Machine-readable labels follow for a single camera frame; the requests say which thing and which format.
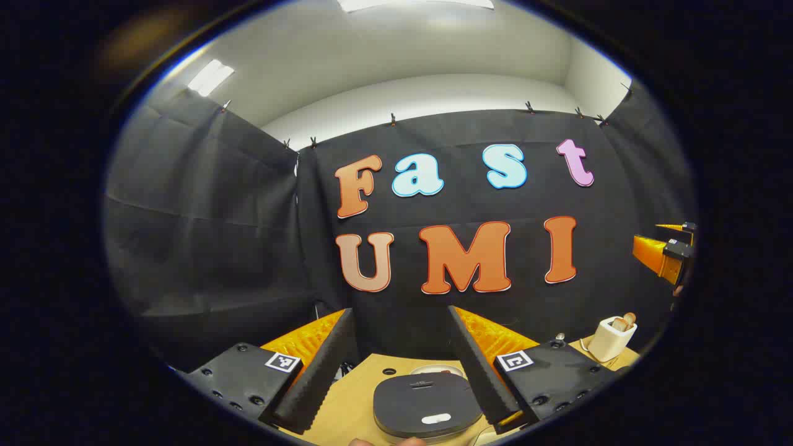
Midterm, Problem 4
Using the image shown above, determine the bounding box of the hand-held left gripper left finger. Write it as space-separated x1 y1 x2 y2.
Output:
186 308 360 434

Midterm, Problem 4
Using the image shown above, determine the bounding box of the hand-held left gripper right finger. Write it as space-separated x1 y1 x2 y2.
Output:
447 305 620 434

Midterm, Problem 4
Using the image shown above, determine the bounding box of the dark grey rice cooker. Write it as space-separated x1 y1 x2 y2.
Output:
373 372 484 444

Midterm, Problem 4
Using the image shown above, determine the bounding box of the round plate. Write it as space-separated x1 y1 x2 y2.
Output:
410 364 465 377

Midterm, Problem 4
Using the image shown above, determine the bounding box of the white toaster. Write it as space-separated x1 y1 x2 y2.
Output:
588 316 638 364

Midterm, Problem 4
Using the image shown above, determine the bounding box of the black backdrop cloth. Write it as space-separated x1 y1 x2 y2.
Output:
104 81 698 372

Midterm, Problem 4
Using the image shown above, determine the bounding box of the ceiling light panel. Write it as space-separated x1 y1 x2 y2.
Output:
187 59 235 97
338 0 495 13

